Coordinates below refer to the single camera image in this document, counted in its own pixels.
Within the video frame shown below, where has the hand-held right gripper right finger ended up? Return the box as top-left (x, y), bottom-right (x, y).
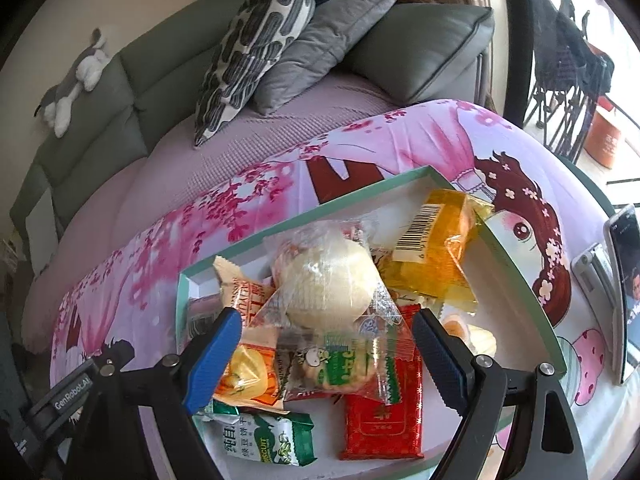
top-left (411, 308), bottom-right (588, 480)

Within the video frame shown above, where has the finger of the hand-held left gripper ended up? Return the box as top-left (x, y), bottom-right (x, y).
top-left (86, 339), bottom-right (136, 369)

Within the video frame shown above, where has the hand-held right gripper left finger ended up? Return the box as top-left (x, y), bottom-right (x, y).
top-left (75, 306), bottom-right (244, 480)

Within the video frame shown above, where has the round bun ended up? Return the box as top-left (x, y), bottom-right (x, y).
top-left (262, 217), bottom-right (403, 341)
top-left (442, 312), bottom-right (498, 356)

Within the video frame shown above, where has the orange and white snack packet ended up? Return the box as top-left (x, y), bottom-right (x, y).
top-left (212, 255), bottom-right (291, 411)

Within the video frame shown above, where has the red snack packet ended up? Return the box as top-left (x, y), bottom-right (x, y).
top-left (340, 305), bottom-right (426, 461)

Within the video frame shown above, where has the cookie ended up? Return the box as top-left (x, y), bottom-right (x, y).
top-left (275, 330), bottom-right (416, 406)

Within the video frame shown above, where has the green biscuit packet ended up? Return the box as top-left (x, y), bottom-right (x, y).
top-left (197, 400), bottom-right (318, 467)

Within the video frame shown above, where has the yellow cake packet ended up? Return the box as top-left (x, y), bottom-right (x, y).
top-left (380, 188), bottom-right (496, 316)

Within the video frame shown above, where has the teal cardboard tray box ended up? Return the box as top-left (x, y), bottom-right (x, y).
top-left (175, 166), bottom-right (568, 476)

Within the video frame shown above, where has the white board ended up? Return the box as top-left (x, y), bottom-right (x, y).
top-left (25, 187), bottom-right (63, 273)

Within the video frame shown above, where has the silver phone stand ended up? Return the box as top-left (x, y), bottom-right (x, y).
top-left (571, 241), bottom-right (623, 356)

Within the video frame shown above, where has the pink ribbed sofa cover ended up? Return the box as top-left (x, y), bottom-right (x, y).
top-left (22, 70), bottom-right (416, 356)

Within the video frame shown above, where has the smartphone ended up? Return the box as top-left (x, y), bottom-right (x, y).
top-left (603, 203), bottom-right (640, 386)

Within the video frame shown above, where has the printed cartoon blanket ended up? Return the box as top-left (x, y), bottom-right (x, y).
top-left (47, 99), bottom-right (640, 480)

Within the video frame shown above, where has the orange bucket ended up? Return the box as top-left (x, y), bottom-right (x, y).
top-left (585, 105), bottom-right (626, 170)

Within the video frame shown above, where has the grey and white plush toy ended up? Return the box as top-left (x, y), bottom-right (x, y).
top-left (34, 27), bottom-right (112, 138)

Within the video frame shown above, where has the grey sofa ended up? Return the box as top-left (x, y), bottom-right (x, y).
top-left (10, 0), bottom-right (496, 241)

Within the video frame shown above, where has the black and white patterned pillow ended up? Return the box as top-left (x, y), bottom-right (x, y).
top-left (194, 0), bottom-right (317, 148)

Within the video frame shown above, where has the black folding chair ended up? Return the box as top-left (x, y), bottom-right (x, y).
top-left (522, 0), bottom-right (616, 163)

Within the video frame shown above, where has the grey pillow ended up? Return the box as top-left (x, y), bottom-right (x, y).
top-left (252, 0), bottom-right (406, 116)

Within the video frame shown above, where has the dark window frame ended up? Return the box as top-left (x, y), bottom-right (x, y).
top-left (500, 0), bottom-right (538, 128)

